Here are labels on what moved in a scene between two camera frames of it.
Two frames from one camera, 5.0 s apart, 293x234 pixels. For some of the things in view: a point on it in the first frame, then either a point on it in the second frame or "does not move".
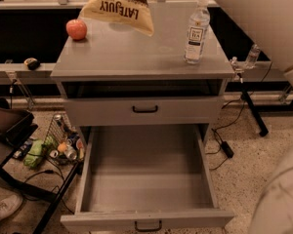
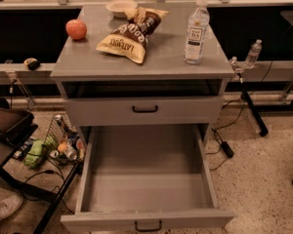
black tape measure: [32, 63] does not move
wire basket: [63, 141] does not move
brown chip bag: [124, 5] -> [129, 40]
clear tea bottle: [196, 34] does not move
